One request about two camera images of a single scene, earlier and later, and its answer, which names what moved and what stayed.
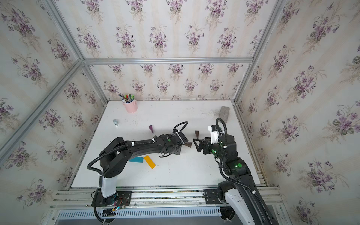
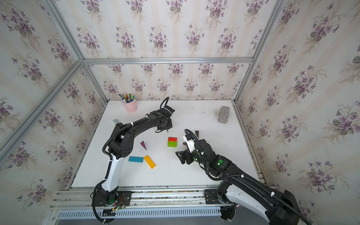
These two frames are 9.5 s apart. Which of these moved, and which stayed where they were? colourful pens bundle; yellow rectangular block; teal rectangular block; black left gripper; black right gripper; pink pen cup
Moved: black left gripper; black right gripper
Stayed: teal rectangular block; colourful pens bundle; pink pen cup; yellow rectangular block
